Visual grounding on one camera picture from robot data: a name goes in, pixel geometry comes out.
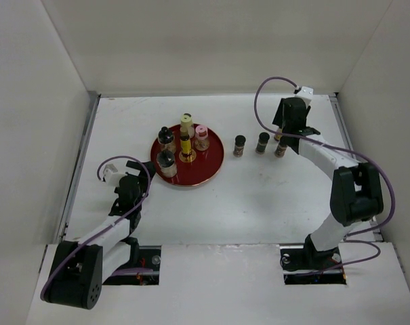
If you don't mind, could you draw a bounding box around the yellow label bottle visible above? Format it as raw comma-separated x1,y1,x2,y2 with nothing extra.
180,126,195,163
274,128,283,142

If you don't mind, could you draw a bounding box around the black knob glass jar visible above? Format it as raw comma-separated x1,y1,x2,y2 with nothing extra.
158,127,176,153

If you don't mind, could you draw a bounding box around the pink cap spice jar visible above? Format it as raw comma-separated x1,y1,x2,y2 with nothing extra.
194,125,210,152

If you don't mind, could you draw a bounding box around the yellow cap spice jar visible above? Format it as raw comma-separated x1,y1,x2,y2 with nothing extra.
180,113,195,138

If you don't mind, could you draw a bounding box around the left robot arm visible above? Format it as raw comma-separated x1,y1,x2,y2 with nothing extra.
40,156,161,309

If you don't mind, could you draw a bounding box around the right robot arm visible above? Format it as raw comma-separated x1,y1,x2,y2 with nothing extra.
272,97,384,269

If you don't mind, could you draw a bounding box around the black cap spice middle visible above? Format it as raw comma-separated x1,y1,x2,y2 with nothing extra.
255,132,270,154

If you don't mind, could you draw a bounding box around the black cap spice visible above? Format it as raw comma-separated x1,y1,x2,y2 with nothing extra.
233,135,246,157
274,137,287,158
255,132,270,154

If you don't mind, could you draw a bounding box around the black cap spice right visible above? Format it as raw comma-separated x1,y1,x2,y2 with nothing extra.
274,137,287,158

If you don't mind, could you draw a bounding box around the red round tray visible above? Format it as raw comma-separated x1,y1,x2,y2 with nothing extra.
150,124,224,187

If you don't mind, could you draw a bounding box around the black cap spice left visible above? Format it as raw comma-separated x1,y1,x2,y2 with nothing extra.
233,135,246,157

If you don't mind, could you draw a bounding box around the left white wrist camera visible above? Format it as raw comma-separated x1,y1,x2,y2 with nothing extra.
102,163,125,187

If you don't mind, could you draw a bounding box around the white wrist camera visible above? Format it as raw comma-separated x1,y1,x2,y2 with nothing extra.
294,86,314,107
102,163,125,187

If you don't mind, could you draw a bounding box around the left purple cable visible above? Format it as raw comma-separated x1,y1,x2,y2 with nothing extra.
40,155,153,301

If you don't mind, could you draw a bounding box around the purple cable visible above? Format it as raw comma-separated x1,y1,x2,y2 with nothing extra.
253,76,397,274
40,155,153,301

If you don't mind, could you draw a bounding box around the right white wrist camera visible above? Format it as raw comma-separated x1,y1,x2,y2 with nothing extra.
294,86,314,107

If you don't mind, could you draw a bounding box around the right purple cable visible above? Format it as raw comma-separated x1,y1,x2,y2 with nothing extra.
253,76,397,274

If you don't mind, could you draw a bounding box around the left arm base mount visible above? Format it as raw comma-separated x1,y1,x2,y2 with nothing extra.
103,246,162,286

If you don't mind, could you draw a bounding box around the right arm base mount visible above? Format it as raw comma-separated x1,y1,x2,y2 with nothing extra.
280,246,346,285

